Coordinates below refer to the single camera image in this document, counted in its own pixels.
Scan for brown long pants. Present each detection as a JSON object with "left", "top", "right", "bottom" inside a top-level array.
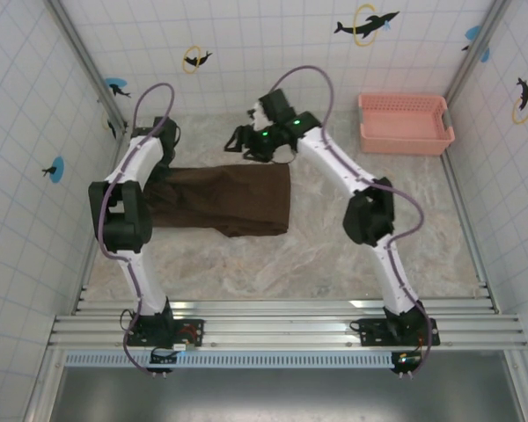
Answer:
[{"left": 143, "top": 163, "right": 291, "bottom": 239}]

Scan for blue oval shark sticker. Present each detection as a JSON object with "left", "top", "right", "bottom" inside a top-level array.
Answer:
[{"left": 102, "top": 76, "right": 133, "bottom": 99}]

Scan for blue circle seal sticker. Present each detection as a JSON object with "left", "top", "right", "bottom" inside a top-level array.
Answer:
[{"left": 40, "top": 156, "right": 66, "bottom": 184}]

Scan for pink plastic basket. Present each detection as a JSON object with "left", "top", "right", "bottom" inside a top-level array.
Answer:
[{"left": 357, "top": 92, "right": 457, "bottom": 156}]

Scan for blue patch sticker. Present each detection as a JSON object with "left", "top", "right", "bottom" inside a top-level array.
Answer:
[{"left": 461, "top": 24, "right": 491, "bottom": 63}]

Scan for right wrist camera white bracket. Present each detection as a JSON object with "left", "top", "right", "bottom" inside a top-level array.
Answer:
[{"left": 246, "top": 99, "right": 268, "bottom": 126}]

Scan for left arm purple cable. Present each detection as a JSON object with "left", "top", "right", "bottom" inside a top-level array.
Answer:
[{"left": 97, "top": 82, "right": 177, "bottom": 375}]

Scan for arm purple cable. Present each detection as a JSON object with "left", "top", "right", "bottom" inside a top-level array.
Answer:
[
  {"left": 97, "top": 82, "right": 177, "bottom": 375},
  {"left": 272, "top": 65, "right": 435, "bottom": 377}
]

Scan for yellow ring animal sticker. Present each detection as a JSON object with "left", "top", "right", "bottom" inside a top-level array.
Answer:
[{"left": 101, "top": 111, "right": 118, "bottom": 142}]

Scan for small dolphin ring sticker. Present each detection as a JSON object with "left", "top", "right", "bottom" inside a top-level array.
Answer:
[{"left": 182, "top": 44, "right": 214, "bottom": 75}]

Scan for aluminium frame post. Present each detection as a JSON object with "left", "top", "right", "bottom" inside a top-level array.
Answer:
[
  {"left": 25, "top": 349, "right": 68, "bottom": 422},
  {"left": 443, "top": 0, "right": 512, "bottom": 115},
  {"left": 504, "top": 349, "right": 528, "bottom": 422},
  {"left": 47, "top": 0, "right": 128, "bottom": 135}
]

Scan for aluminium side rail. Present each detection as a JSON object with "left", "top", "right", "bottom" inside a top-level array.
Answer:
[
  {"left": 72, "top": 127, "right": 128, "bottom": 316},
  {"left": 439, "top": 153, "right": 499, "bottom": 316}
]

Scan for large dolphin ring sticker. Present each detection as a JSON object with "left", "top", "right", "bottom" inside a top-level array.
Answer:
[{"left": 333, "top": 3, "right": 401, "bottom": 47}]

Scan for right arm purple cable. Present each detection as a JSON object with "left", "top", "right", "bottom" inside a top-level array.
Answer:
[{"left": 272, "top": 65, "right": 435, "bottom": 377}]

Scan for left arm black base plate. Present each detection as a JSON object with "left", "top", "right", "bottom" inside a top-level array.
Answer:
[{"left": 127, "top": 316, "right": 207, "bottom": 349}]

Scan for aluminium rail beam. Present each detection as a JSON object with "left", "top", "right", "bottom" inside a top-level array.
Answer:
[{"left": 47, "top": 300, "right": 528, "bottom": 352}]

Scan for white slotted cable duct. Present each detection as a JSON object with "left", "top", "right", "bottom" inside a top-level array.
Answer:
[{"left": 63, "top": 350, "right": 406, "bottom": 368}]

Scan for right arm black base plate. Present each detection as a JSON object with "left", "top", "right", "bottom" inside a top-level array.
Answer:
[{"left": 349, "top": 316, "right": 441, "bottom": 349}]

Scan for black otter ring sticker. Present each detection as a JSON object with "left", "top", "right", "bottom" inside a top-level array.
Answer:
[{"left": 510, "top": 76, "right": 528, "bottom": 126}]

